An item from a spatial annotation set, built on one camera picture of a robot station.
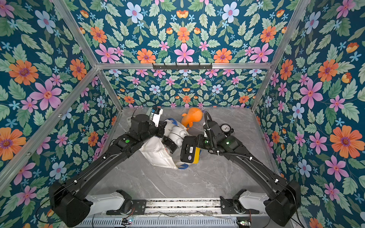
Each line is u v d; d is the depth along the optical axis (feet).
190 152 2.42
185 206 2.46
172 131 2.99
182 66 3.05
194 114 3.47
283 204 1.21
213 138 1.80
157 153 2.51
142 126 1.80
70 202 1.22
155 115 2.06
